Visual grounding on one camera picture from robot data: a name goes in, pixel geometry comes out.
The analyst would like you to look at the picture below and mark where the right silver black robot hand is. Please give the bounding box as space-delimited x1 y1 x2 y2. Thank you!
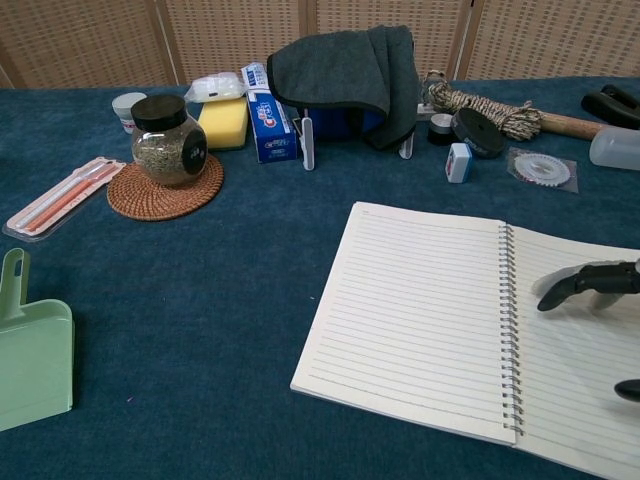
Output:
530 257 640 401

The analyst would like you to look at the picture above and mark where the white spiral notebook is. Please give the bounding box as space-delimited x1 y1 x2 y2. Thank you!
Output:
290 201 640 480

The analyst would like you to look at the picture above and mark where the clear pin wheel pack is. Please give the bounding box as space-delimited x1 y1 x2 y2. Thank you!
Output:
505 146 580 194

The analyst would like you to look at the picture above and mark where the clear plastic squeeze bottle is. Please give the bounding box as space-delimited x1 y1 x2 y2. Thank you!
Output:
588 126 640 172

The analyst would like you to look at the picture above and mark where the wooden rolling stick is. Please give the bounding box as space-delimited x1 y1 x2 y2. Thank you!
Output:
542 112 609 141

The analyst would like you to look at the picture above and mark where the black stapler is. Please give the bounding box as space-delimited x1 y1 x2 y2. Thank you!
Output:
580 83 640 126

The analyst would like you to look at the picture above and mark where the small white eraser block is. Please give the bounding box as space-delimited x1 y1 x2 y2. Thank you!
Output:
444 142 474 184

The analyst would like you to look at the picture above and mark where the black round tape roll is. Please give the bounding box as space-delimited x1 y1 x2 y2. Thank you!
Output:
449 107 507 160

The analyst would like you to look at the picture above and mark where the small silver jar white lid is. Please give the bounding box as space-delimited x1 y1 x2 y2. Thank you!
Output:
427 113 454 147

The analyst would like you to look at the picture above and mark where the blue box under cloth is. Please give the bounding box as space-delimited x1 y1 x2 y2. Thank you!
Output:
298 102 386 141

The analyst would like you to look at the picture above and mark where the dark grey cloth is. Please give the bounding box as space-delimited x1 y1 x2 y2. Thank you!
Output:
266 24 420 150

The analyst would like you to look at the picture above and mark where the blue toothpaste box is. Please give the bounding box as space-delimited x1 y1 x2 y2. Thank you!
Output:
246 89 300 164

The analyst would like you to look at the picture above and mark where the blue white paper pack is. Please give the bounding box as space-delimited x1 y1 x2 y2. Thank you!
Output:
240 62 274 94

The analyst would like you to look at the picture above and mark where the blue carpet table cover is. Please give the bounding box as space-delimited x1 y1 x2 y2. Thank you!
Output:
0 77 640 480

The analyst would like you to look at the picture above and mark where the yellow sponge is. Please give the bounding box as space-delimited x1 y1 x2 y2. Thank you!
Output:
197 96 250 152

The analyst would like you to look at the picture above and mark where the white cotton pads pack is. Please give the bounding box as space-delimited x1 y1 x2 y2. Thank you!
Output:
183 72 243 105

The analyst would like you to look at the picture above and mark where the brown woven rattan coaster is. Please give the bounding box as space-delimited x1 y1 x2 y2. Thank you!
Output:
106 152 225 222

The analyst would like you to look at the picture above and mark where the glass jar black lid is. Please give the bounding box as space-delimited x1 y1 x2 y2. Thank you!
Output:
130 95 209 189

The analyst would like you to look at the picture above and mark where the small white jar grey lid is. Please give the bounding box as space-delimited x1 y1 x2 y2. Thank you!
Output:
111 92 148 135

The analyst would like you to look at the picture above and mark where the pink toothbrush pack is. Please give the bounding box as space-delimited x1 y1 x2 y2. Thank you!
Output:
2 156 127 244

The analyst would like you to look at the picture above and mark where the woven bamboo folding screen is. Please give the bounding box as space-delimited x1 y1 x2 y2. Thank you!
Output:
0 0 640 90

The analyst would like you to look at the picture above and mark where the green plastic dustpan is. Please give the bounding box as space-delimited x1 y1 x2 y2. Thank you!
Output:
0 248 76 432

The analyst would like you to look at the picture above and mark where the beige black rope bundle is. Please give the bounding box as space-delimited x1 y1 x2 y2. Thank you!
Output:
422 69 545 142

